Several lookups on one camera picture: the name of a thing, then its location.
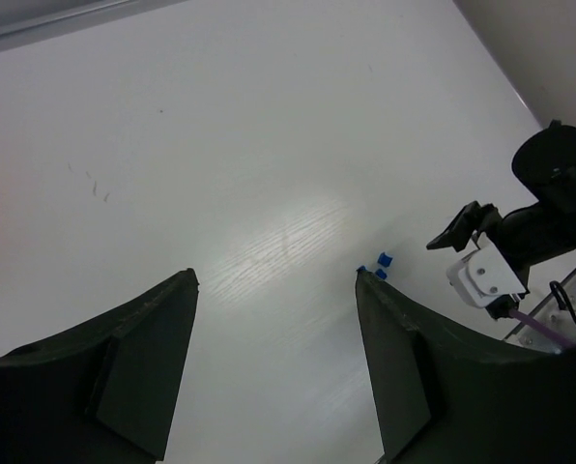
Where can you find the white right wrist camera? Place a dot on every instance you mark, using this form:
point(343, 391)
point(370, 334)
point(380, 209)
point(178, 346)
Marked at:
point(483, 279)

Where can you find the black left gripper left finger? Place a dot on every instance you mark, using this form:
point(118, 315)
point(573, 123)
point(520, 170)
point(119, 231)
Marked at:
point(105, 390)

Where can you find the aluminium table frame rail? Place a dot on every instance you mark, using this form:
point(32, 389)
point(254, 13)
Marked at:
point(25, 22)

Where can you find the small blue lego tile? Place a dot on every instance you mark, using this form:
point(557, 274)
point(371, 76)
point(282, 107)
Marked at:
point(384, 260)

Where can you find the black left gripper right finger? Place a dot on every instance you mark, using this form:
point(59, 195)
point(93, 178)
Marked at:
point(444, 393)

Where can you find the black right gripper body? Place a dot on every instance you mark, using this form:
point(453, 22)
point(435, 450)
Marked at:
point(546, 166)

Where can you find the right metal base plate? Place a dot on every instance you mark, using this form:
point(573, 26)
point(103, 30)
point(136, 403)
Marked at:
point(556, 313)

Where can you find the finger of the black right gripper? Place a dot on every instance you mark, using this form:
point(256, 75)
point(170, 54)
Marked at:
point(458, 233)

